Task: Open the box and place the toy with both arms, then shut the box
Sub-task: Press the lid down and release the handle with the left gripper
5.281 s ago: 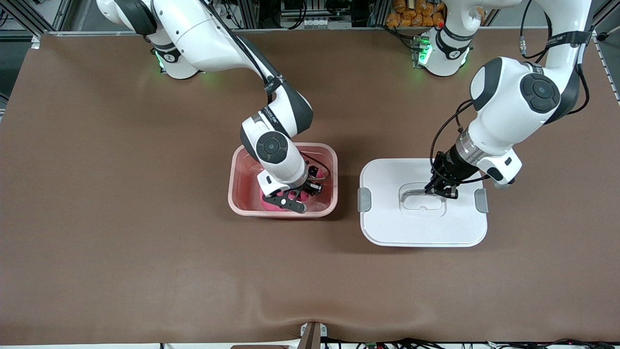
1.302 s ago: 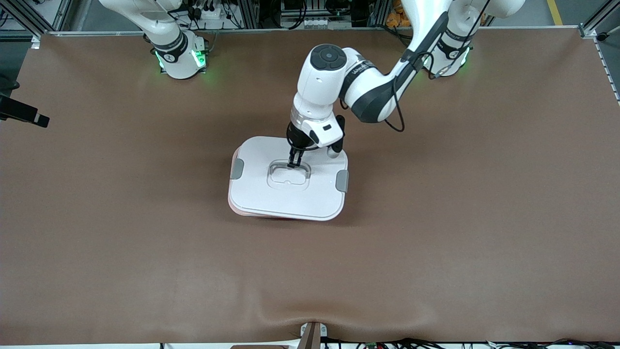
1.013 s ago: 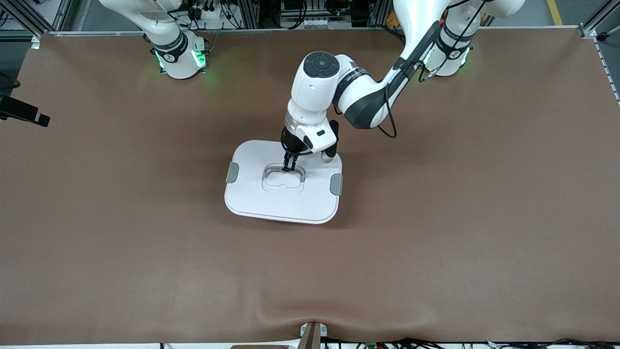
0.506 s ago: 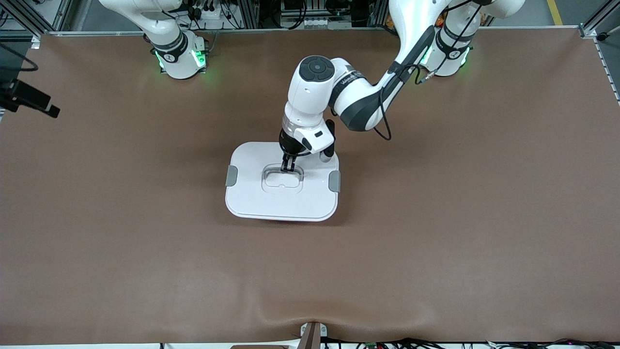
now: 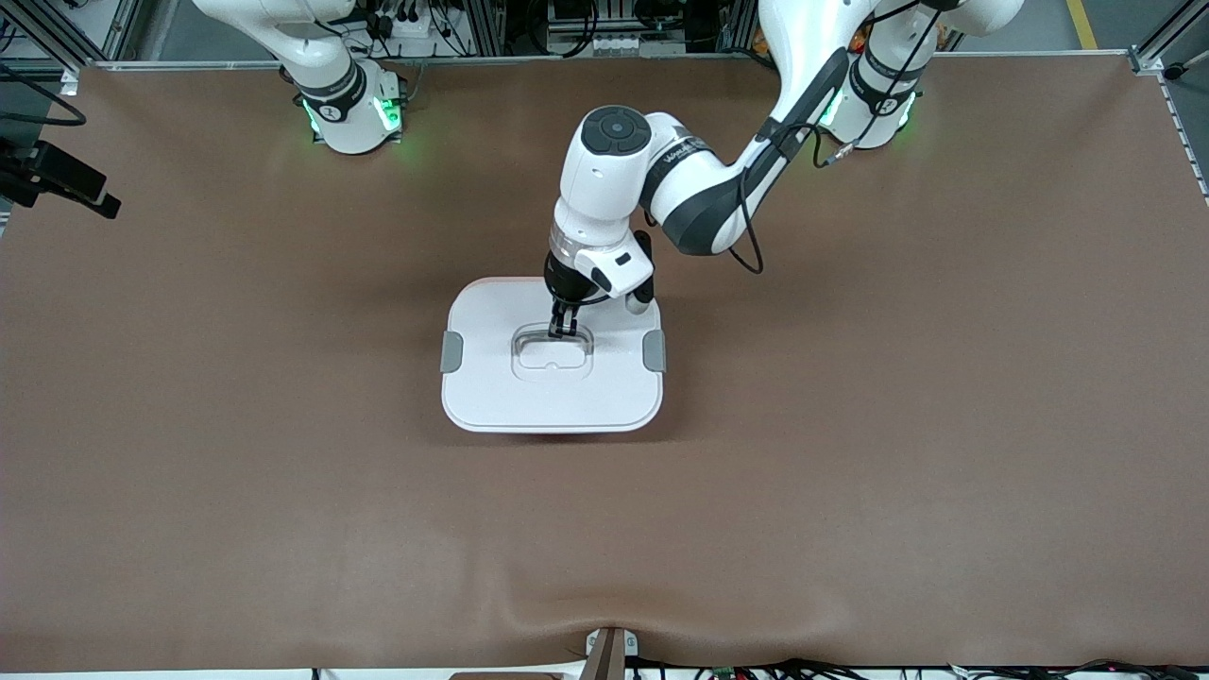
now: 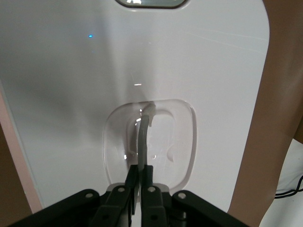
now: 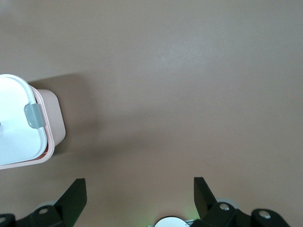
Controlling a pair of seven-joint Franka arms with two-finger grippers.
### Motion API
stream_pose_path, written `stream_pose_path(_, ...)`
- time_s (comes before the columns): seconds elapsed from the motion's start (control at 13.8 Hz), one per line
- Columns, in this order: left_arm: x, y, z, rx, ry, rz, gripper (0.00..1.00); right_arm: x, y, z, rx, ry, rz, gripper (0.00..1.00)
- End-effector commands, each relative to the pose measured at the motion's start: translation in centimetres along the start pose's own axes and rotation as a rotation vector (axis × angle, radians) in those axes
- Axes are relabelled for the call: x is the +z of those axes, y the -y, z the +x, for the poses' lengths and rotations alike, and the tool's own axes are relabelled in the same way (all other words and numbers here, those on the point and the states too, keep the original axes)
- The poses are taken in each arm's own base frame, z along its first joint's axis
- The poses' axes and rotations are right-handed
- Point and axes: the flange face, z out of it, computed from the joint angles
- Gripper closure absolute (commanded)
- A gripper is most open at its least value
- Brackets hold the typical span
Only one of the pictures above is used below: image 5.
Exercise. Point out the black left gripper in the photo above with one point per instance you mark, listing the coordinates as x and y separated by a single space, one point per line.
565 280

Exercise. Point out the white box lid grey clips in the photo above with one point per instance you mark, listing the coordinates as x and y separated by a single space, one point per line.
567 397

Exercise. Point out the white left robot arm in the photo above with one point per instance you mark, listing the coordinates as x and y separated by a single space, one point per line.
604 189

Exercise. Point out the white connector strip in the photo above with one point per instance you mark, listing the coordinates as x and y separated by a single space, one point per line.
619 43

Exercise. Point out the grey bracket with brown post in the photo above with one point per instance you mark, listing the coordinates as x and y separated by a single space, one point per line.
609 656

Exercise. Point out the white power strip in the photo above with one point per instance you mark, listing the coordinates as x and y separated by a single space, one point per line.
411 28

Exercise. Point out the aluminium table edge rail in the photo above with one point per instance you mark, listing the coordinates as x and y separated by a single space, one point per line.
567 59

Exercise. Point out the brown table mat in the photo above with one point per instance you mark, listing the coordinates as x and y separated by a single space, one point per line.
850 472

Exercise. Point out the aluminium frame strut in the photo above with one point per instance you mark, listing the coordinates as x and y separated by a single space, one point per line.
123 28
1160 42
486 24
737 24

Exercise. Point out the pile of orange objects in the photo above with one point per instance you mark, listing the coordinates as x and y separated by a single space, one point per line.
859 40

